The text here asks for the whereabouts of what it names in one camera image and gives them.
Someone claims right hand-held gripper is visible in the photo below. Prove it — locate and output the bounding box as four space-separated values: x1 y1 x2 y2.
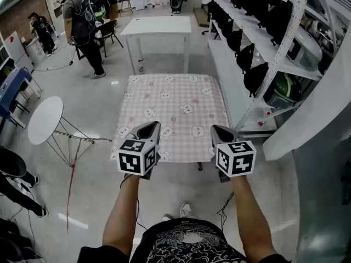
210 124 258 184

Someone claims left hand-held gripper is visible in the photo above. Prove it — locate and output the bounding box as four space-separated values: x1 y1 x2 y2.
116 120 162 180

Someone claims pink checked tablecloth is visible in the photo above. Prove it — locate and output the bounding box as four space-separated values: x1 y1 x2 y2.
109 73 231 164

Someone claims person's right forearm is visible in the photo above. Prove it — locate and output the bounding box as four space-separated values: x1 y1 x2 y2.
229 175 278 261

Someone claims person's left forearm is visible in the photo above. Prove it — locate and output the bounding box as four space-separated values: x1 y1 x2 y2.
101 174 140 256

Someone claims white metal shelving rack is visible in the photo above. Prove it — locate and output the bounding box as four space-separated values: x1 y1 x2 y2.
207 0 351 163

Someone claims row of black bags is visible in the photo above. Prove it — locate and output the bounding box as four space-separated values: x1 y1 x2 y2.
207 0 294 98

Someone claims black backpack with green dome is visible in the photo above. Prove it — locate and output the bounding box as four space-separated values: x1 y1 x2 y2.
263 71 304 110
82 0 106 23

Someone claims person's right white shoe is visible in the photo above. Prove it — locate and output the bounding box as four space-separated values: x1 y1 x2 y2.
179 202 193 219

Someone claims round white side table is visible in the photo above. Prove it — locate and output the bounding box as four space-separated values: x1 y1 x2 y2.
27 96 95 168

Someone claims white rectangular table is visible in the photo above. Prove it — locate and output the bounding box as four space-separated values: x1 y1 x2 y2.
120 15 193 75

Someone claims black folding chair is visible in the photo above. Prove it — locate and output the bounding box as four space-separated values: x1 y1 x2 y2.
75 19 124 60

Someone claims person's black printed t-shirt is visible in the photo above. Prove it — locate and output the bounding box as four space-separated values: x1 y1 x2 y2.
76 218 291 263

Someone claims black domed backpack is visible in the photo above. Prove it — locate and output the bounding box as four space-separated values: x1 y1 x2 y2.
0 146 27 178

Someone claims blue table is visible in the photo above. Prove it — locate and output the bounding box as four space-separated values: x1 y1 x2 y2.
0 67 44 130

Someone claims white board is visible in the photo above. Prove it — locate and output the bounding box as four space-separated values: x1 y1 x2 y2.
0 30 35 73

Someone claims thin black cable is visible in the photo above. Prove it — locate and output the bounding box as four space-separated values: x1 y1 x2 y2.
120 174 149 231
216 192 235 232

